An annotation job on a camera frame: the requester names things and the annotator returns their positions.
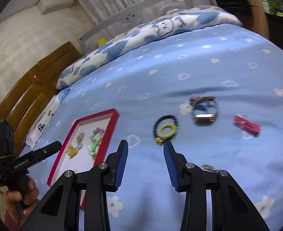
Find silver chain bracelet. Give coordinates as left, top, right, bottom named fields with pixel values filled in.
left=201, top=164, right=220, bottom=173

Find yellow hair claw clip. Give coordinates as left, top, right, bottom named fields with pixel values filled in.
left=66, top=144, right=80, bottom=159

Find pastel bead bracelet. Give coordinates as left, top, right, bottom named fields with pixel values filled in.
left=76, top=132, right=85, bottom=147

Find red jewelry tray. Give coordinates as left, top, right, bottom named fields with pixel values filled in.
left=46, top=108, right=120, bottom=208

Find green hair tie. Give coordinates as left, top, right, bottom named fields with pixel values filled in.
left=87, top=136, right=104, bottom=159

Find colorful chunky bead bracelet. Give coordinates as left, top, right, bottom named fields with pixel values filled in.
left=89, top=127, right=106, bottom=145

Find pink hair clip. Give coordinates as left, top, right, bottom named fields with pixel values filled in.
left=233, top=115, right=260, bottom=136

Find black bead bracelet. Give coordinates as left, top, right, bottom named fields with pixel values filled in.
left=152, top=114, right=179, bottom=146

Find yellow hair tie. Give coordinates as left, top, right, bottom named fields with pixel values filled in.
left=157, top=123, right=178, bottom=139

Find gold square watch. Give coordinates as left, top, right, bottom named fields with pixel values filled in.
left=191, top=96, right=219, bottom=125

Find purple bow hair tie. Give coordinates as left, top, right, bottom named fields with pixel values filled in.
left=189, top=93, right=201, bottom=105

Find person's left hand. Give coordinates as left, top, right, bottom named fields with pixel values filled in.
left=4, top=178, right=40, bottom=230

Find white printed pillow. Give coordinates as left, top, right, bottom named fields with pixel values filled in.
left=24, top=95, right=60, bottom=149

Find wooden headboard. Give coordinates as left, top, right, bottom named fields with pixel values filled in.
left=0, top=42, right=81, bottom=156

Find blue patterned bed sheet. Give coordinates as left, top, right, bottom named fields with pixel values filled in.
left=35, top=24, right=283, bottom=230

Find yellow toy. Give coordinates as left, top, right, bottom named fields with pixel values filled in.
left=97, top=37, right=108, bottom=48

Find white air conditioner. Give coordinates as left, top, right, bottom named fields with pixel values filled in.
left=37, top=0, right=74, bottom=15

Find wooden wardrobe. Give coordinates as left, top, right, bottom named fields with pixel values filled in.
left=243, top=0, right=269, bottom=39

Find blue cloud print quilt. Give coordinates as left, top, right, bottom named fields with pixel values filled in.
left=56, top=6, right=242, bottom=90

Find green and white boxes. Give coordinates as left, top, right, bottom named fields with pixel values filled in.
left=262, top=0, right=280, bottom=15

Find white bed guard rail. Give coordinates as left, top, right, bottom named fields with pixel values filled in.
left=78, top=0, right=198, bottom=53

